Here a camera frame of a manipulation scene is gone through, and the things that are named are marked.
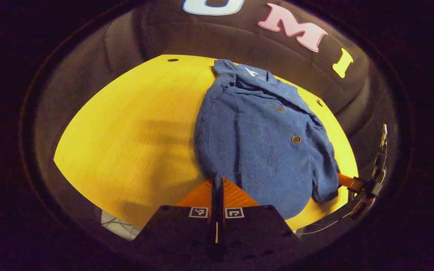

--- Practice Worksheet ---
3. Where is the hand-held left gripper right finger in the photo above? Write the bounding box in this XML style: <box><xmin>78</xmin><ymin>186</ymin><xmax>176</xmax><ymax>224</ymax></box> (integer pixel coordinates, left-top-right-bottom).
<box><xmin>217</xmin><ymin>178</ymin><xmax>301</xmax><ymax>260</ymax></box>

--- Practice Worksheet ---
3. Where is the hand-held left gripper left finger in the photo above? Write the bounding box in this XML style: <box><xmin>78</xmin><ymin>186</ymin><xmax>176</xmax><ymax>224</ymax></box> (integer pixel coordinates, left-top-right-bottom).
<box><xmin>132</xmin><ymin>178</ymin><xmax>217</xmax><ymax>260</ymax></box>

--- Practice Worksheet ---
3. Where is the blue button shirt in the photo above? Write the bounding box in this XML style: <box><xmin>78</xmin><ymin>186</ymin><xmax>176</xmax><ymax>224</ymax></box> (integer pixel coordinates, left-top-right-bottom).
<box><xmin>194</xmin><ymin>59</ymin><xmax>340</xmax><ymax>221</ymax></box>

